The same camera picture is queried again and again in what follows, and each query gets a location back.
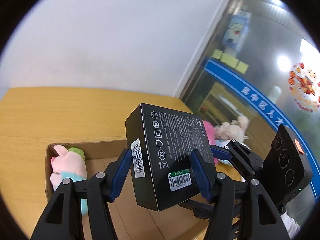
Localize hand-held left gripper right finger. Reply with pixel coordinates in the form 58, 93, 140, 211
191, 149, 292, 240

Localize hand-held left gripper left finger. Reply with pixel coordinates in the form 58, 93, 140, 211
30, 149, 132, 240

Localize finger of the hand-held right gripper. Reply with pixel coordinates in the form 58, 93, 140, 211
209, 139, 263, 181
178, 199, 242, 221

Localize black product box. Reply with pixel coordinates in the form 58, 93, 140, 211
125, 103, 218, 212

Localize brown cardboard box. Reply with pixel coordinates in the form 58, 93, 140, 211
45, 139, 242, 240

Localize person's right forearm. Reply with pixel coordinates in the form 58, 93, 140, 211
279, 204, 301, 240

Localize wooden desktop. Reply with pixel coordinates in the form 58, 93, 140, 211
0, 87, 250, 240

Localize bright pink plush toy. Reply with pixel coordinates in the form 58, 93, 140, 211
202, 120, 218, 146

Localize cream plush toy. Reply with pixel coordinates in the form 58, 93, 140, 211
214, 115, 250, 143

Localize green plush toy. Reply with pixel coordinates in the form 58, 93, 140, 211
67, 147, 87, 163

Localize blue window banner stripe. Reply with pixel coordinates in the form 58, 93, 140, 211
202, 58, 320, 195

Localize blue and white poster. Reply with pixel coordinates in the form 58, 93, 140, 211
223, 13, 252, 48

